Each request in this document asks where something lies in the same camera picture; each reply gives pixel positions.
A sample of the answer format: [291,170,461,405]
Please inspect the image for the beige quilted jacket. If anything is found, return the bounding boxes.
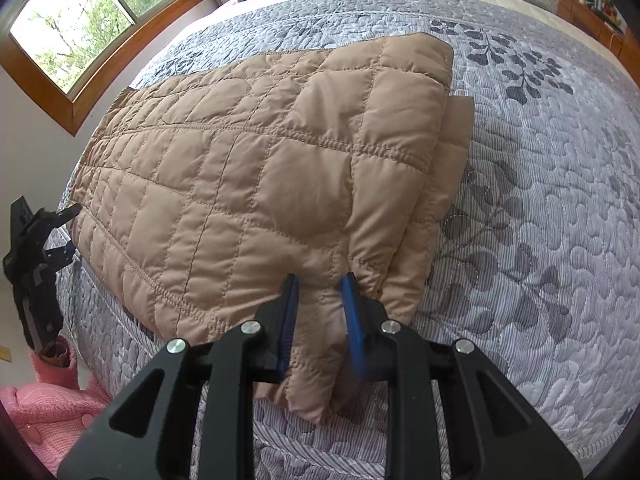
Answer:
[68,32,474,424]

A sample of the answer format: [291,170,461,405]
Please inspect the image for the black gloved left hand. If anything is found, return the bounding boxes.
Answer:
[13,281,63,354]

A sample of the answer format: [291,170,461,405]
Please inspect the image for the pink sleeve left arm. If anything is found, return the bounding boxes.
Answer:
[1,336,112,474]

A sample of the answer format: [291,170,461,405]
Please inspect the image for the wood framed side window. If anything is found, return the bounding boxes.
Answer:
[1,0,205,134]

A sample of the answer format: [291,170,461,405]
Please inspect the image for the wooden desk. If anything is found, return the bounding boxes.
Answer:
[556,0,639,84]

